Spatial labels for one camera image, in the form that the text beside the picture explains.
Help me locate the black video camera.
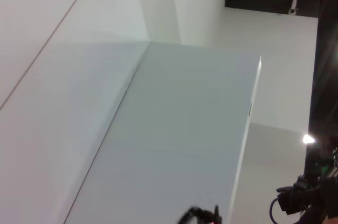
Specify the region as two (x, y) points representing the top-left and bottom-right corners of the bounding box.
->
(276, 175), (338, 216)

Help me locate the blue cable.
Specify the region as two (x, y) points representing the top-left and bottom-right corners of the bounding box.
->
(269, 197), (281, 223)

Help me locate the black cable with red light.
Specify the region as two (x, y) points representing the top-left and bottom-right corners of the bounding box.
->
(179, 204), (222, 224)

